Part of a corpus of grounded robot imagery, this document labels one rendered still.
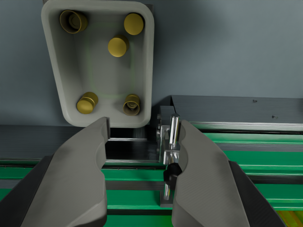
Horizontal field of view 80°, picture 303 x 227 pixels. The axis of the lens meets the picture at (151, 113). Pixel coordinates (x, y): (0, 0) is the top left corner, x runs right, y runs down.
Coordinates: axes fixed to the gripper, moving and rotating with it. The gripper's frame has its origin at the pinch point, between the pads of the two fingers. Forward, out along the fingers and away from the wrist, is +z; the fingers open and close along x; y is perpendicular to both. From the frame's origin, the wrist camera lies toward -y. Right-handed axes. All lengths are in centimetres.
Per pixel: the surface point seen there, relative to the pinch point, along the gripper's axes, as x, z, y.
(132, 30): -2.7, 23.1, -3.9
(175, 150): 4.2, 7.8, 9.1
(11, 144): -28.9, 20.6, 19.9
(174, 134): 3.9, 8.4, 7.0
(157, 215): 3.1, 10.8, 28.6
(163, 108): 3.5, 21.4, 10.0
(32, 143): -25.0, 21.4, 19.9
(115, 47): -5.8, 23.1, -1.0
